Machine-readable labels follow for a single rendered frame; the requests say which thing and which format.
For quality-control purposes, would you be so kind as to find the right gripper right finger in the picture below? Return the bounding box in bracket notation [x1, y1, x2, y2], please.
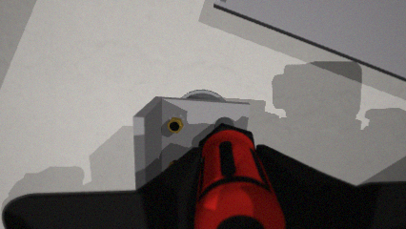
[255, 144, 406, 229]

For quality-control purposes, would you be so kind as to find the grey metal bracket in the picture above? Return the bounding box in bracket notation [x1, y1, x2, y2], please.
[132, 96, 250, 190]

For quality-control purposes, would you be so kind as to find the red screwdriver handle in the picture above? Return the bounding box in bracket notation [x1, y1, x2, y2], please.
[194, 117, 285, 229]

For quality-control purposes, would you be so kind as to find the grey shallow rectangular tray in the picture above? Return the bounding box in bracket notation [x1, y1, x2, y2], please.
[213, 0, 406, 82]

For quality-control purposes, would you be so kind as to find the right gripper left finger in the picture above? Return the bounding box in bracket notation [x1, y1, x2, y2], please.
[2, 147, 202, 229]

